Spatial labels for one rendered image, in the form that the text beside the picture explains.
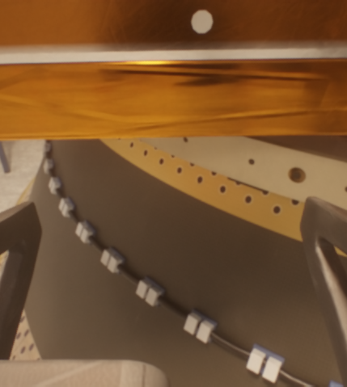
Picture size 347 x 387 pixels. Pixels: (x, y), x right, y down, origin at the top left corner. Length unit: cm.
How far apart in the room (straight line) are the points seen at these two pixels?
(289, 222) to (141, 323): 24
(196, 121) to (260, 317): 26
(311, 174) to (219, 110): 12
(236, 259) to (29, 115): 27
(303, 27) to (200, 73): 6
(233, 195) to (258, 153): 9
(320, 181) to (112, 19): 20
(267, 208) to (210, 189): 7
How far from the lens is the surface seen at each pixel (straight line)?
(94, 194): 57
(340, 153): 32
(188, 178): 43
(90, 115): 22
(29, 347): 79
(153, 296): 46
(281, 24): 21
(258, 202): 39
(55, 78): 22
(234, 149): 33
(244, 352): 42
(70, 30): 21
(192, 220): 43
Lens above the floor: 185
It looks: 34 degrees down
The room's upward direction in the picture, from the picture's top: 1 degrees counter-clockwise
